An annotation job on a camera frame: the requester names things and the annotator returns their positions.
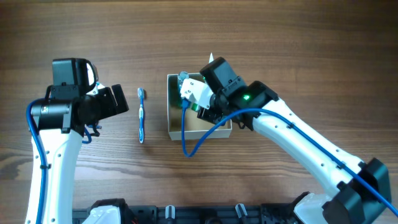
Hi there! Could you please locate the green white soap packet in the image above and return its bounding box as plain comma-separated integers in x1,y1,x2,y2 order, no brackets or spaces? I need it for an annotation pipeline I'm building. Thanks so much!
190,103,201,112

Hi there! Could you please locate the blue mouthwash bottle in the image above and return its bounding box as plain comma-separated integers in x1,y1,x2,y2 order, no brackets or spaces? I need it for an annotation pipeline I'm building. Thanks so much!
177,71,189,109

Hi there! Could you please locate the white lotion tube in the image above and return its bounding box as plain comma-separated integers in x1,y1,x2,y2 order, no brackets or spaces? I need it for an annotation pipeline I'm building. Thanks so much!
208,53,214,63

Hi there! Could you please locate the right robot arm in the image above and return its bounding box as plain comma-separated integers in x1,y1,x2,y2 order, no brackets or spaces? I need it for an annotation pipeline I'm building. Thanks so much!
200,57,397,223

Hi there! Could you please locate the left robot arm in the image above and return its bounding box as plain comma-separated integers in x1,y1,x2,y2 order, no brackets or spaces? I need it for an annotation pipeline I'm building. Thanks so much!
25,58,129,223

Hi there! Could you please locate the teal toothpaste tube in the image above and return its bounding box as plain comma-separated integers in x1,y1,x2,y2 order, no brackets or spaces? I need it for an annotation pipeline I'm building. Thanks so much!
96,82,104,89

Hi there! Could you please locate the blue white toothbrush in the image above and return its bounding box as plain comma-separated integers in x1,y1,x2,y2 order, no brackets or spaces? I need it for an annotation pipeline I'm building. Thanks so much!
137,88,145,144

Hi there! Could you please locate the white cardboard box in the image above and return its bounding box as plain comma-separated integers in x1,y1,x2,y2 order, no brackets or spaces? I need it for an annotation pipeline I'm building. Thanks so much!
167,74,233,141

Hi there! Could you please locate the black mounting rail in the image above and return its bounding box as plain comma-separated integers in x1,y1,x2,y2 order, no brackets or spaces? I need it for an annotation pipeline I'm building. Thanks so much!
72,198,300,224

